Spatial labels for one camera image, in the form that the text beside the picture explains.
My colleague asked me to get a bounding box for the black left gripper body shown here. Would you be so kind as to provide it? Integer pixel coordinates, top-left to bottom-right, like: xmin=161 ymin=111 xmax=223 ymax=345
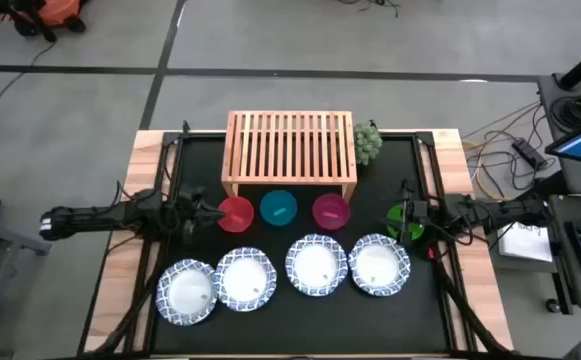
xmin=172 ymin=185 xmax=206 ymax=244

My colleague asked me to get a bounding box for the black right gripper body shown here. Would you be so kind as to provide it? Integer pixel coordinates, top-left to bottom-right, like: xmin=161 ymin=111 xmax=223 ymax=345
xmin=400 ymin=189 xmax=434 ymax=246

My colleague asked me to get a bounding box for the red plastic bowl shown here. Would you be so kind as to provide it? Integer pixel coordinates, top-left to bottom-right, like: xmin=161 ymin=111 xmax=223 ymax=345
xmin=217 ymin=196 xmax=255 ymax=234

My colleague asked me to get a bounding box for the blue patterned paper plate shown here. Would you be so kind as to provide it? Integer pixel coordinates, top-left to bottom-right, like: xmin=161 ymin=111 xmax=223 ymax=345
xmin=347 ymin=233 xmax=412 ymax=298
xmin=154 ymin=258 xmax=219 ymax=327
xmin=284 ymin=233 xmax=349 ymax=298
xmin=214 ymin=246 xmax=278 ymax=313

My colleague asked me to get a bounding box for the magenta plastic bowl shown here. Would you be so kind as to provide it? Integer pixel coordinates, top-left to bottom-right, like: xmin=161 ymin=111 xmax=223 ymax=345
xmin=311 ymin=193 xmax=351 ymax=232

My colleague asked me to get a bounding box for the teal plastic bowl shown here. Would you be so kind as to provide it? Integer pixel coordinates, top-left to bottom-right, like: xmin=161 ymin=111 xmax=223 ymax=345
xmin=259 ymin=189 xmax=299 ymax=228

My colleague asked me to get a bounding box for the wooden slatted shelf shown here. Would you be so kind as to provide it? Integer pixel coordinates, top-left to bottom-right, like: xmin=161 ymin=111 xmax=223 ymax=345
xmin=220 ymin=110 xmax=359 ymax=202

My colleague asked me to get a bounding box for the green plastic bowl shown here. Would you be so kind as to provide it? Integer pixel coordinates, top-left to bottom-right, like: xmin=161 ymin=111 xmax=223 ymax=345
xmin=386 ymin=203 xmax=426 ymax=242

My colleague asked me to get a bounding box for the green artificial plant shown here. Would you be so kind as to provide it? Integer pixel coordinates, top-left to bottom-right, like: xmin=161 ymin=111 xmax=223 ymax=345
xmin=353 ymin=119 xmax=384 ymax=167

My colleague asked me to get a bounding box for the white paper sheet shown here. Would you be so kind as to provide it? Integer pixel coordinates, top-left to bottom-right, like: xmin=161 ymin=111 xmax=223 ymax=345
xmin=497 ymin=221 xmax=555 ymax=264

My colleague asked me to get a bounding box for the black power strip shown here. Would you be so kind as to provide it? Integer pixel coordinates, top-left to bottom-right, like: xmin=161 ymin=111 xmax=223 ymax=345
xmin=511 ymin=137 xmax=550 ymax=171

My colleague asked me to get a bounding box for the black table mat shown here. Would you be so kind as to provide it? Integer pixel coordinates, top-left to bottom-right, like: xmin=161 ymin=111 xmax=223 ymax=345
xmin=148 ymin=133 xmax=452 ymax=355

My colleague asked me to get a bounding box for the grey metal stand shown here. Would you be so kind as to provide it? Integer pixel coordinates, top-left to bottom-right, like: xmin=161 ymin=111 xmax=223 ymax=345
xmin=0 ymin=214 xmax=52 ymax=356

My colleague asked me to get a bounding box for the orange shop vacuum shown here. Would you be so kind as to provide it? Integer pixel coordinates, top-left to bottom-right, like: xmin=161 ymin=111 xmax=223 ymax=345
xmin=7 ymin=0 xmax=90 ymax=42

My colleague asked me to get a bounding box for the yellow floor cable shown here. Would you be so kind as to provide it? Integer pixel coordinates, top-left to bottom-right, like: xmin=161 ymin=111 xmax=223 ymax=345
xmin=462 ymin=102 xmax=542 ymax=201

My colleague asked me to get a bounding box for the coiled black cable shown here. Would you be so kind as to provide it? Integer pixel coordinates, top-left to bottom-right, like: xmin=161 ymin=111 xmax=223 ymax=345
xmin=549 ymin=94 xmax=581 ymax=133

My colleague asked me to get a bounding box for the black cable bundle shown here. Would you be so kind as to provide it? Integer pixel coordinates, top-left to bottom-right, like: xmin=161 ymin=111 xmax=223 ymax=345
xmin=337 ymin=0 xmax=402 ymax=19

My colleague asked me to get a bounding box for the black floor cable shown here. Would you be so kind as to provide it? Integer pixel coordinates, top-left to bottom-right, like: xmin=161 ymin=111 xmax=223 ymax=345
xmin=0 ymin=40 xmax=57 ymax=146

